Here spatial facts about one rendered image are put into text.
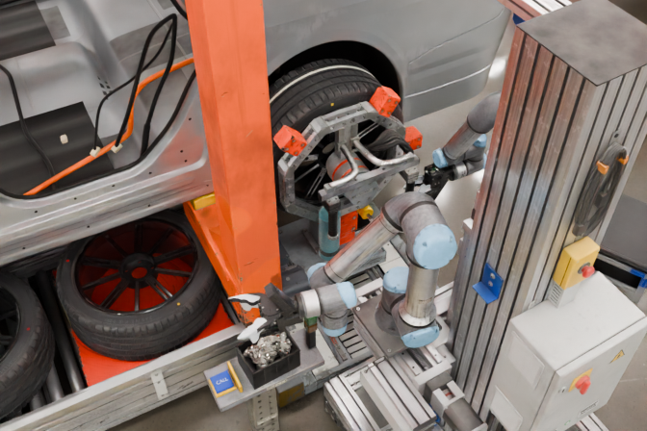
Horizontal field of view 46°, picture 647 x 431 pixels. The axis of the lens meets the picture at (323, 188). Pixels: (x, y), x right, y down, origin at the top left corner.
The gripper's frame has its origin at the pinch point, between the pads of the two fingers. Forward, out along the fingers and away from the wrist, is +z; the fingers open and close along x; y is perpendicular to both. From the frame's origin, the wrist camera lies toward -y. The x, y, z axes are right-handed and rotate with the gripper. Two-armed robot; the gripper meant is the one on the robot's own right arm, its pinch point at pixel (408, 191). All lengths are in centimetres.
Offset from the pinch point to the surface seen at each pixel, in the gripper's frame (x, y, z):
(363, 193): -5.9, 1.9, 17.3
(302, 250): -37, -60, 29
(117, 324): -17, -33, 119
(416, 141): -20.4, 3.2, -16.0
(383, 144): -11.0, 18.9, 6.3
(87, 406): 1, -49, 140
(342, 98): -28.7, 31.9, 14.9
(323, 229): -10.0, -15.1, 32.9
